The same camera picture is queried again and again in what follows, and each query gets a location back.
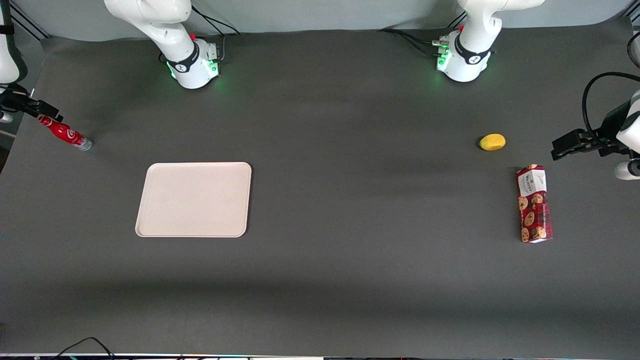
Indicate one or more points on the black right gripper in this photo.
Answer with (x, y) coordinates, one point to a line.
(16, 100)

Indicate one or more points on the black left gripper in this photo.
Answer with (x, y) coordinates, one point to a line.
(610, 121)

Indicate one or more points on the red coke bottle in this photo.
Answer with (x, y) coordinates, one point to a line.
(66, 133)

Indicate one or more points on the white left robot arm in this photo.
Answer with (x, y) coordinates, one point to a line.
(467, 60)

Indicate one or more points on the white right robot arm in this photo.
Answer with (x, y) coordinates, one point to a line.
(187, 57)

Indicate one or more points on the beige plastic tray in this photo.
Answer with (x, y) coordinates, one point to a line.
(195, 200)

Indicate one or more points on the red cookie box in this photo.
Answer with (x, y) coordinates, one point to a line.
(535, 210)

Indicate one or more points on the yellow lemon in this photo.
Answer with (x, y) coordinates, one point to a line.
(492, 142)

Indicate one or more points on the dark grey table mat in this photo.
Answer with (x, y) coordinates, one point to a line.
(350, 260)

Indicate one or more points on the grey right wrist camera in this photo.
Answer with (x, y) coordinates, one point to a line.
(5, 118)

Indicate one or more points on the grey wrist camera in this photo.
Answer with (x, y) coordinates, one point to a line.
(5, 118)
(626, 171)

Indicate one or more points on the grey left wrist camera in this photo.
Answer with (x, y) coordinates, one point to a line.
(626, 171)

